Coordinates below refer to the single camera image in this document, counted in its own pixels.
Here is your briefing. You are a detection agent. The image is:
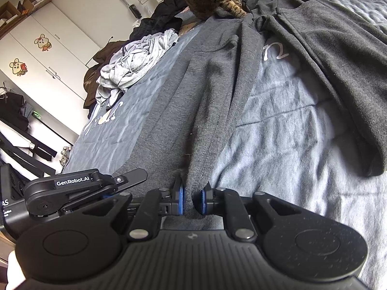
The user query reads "black wall-mounted device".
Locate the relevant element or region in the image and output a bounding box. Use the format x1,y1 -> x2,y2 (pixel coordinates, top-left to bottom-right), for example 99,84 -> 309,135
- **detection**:
121,0 -> 142,20

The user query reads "dark grey knit garment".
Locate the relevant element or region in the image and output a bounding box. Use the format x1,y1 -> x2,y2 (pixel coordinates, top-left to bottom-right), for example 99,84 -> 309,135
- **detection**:
121,0 -> 386,229

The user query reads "white wardrobe with stickers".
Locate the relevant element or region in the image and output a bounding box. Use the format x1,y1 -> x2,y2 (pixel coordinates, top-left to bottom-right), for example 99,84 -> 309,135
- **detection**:
1,3 -> 99,134

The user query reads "black jacket pile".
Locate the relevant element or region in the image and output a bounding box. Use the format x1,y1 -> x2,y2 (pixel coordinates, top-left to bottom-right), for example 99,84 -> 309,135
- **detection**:
129,0 -> 188,42

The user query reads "blue-grey quilted bedspread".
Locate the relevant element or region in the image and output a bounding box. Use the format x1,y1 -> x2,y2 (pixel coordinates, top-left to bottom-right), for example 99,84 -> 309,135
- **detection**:
61,0 -> 387,290

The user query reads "light grey crumpled shirt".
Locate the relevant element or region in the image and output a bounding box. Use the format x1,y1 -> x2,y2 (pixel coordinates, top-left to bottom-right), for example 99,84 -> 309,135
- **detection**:
95,29 -> 179,109

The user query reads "brown crumpled garment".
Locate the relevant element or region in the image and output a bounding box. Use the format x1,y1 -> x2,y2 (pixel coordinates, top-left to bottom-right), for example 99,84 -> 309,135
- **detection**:
83,41 -> 128,109

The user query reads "cardboard box on wardrobe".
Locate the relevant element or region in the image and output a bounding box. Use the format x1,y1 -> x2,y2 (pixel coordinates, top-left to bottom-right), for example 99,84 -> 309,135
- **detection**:
17,0 -> 52,15

